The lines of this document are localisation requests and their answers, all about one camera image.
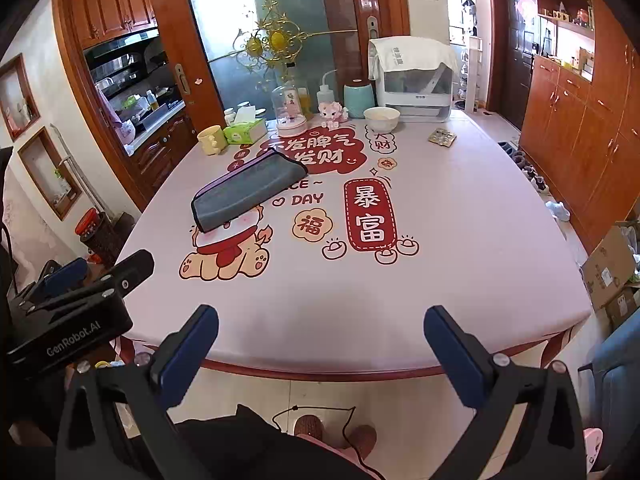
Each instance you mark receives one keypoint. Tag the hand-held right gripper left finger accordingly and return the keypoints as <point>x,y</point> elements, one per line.
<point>192,347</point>

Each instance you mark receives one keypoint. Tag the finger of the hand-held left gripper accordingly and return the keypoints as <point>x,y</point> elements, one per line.
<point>131,271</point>
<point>62,276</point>

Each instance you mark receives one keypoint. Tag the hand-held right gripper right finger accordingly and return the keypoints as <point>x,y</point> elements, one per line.
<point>452,355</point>

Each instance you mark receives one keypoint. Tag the grey towel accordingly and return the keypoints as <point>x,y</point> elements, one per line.
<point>242,187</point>

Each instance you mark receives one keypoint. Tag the dark woven basket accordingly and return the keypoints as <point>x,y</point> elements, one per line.
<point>102,246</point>

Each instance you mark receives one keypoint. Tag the red lid jar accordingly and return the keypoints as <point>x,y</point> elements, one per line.
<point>89,222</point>

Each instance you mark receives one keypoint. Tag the person's black clothing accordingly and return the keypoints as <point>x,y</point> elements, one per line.
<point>250,447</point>

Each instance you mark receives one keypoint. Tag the pink printed tablecloth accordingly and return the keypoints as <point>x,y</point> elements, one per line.
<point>380,260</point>

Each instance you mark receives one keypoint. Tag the brown slipper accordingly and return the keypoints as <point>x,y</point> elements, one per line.
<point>364,441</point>
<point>309,426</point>

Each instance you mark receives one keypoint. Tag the yellow mug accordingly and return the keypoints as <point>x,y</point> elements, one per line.
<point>210,139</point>

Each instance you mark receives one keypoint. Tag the blue chair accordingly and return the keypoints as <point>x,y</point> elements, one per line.
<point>617,385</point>

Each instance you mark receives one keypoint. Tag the cardboard box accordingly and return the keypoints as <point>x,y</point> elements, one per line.
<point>611,265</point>
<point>622,305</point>

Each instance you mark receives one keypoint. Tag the green tissue box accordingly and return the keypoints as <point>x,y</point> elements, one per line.
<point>245,131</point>

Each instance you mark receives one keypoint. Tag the small white bottle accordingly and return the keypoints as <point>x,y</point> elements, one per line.
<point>230,116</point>

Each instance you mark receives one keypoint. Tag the row of shoes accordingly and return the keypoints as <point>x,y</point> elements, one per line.
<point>525,167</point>

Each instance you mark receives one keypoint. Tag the pill blister packs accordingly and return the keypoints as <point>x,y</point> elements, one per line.
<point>442,137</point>

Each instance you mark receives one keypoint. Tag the glass dome pink lamp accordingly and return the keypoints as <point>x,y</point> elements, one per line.
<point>290,110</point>

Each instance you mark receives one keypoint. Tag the orange bottle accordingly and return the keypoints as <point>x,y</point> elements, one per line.
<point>303,101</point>

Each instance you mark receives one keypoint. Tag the white bowl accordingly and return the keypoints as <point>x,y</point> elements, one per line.
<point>381,119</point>

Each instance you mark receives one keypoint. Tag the pink figurine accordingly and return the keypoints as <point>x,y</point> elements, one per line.
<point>332,114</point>

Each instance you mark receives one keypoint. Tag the white squeeze bottle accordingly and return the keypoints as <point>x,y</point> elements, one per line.
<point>325,97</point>

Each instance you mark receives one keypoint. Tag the wooden kitchen cabinet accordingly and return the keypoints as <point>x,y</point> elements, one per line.
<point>112,10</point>

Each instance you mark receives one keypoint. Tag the white countertop appliance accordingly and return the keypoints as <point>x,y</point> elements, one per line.
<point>415,90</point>

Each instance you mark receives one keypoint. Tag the teal canister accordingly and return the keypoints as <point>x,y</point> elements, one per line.
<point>359,100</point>

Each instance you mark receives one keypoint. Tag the gold door ornament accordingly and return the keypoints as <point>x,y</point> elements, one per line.
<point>274,40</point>

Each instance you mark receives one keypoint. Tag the white shoe rack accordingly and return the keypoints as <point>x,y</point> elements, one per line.
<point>472,75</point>

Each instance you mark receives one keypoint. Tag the white cloth cover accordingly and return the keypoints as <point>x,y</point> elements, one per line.
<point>400,55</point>

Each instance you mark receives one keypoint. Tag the dark entrance door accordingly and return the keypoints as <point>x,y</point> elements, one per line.
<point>520,45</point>

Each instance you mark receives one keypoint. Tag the wooden wall cabinet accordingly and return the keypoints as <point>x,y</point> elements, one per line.
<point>580,110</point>

